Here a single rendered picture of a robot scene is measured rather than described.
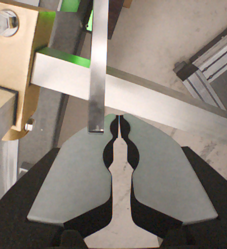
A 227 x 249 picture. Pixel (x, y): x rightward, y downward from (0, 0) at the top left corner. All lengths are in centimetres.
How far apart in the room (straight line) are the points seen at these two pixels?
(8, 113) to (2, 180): 53
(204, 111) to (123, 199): 150
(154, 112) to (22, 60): 13
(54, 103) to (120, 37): 72
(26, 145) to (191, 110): 34
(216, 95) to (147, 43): 42
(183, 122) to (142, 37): 85
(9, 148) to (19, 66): 43
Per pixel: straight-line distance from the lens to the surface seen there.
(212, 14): 113
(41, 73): 18
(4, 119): 18
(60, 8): 23
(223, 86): 99
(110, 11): 32
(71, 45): 33
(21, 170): 46
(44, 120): 39
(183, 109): 20
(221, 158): 156
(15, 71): 18
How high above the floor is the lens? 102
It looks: 59 degrees down
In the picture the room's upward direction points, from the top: 178 degrees counter-clockwise
